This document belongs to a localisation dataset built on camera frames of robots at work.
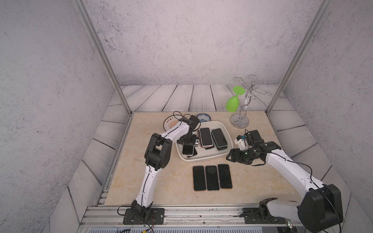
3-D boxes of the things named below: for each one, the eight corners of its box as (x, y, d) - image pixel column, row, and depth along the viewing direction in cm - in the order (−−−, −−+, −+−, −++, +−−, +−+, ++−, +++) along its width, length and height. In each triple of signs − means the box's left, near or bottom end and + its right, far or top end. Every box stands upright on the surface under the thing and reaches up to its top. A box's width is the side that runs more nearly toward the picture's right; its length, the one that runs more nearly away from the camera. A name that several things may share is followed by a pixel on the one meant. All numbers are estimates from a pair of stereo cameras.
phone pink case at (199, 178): (193, 190, 84) (193, 189, 82) (193, 167, 93) (193, 165, 91) (205, 190, 83) (205, 189, 82) (204, 167, 93) (204, 165, 91)
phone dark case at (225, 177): (220, 188, 84) (221, 187, 82) (217, 165, 93) (218, 164, 92) (231, 188, 84) (232, 187, 82) (227, 165, 93) (228, 164, 92)
